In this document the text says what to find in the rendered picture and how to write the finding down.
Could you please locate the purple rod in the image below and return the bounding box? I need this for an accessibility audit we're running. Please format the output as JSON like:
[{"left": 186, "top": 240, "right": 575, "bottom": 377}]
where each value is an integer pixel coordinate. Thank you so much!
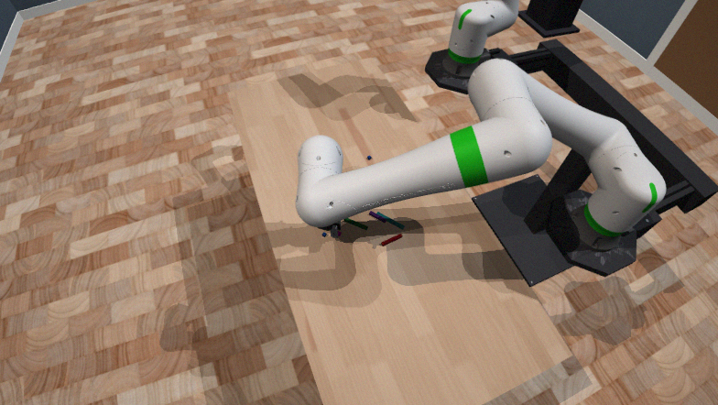
[{"left": 369, "top": 211, "right": 386, "bottom": 223}]

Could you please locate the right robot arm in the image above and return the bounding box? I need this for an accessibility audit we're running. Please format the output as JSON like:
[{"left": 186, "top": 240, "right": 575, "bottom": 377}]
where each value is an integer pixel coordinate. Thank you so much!
[{"left": 442, "top": 0, "right": 519, "bottom": 80}]

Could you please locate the red rod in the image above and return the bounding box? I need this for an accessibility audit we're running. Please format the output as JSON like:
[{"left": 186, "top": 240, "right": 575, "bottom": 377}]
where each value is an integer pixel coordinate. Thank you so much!
[{"left": 381, "top": 234, "right": 402, "bottom": 246}]

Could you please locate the dark green rod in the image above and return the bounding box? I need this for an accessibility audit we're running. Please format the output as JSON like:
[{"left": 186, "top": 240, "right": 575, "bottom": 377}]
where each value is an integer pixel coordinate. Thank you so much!
[{"left": 344, "top": 218, "right": 368, "bottom": 230}]

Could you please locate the turquoise rod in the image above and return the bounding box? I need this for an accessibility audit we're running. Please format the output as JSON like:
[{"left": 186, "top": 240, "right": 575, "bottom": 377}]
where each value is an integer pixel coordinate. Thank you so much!
[{"left": 376, "top": 212, "right": 405, "bottom": 230}]

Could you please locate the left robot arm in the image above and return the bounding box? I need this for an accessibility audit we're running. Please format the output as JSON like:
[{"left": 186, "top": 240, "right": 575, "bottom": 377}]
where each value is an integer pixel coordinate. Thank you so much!
[{"left": 296, "top": 59, "right": 666, "bottom": 252}]

